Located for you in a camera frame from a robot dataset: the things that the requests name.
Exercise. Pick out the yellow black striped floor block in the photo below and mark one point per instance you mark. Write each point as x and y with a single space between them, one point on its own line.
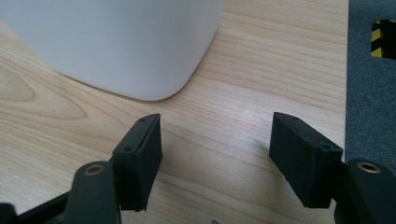
383 39

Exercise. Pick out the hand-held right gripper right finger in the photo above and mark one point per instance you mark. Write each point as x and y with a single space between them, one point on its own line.
305 161

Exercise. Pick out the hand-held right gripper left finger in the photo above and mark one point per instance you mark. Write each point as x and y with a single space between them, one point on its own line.
140 161

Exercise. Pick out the white plastic bin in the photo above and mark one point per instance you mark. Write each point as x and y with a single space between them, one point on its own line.
118 43

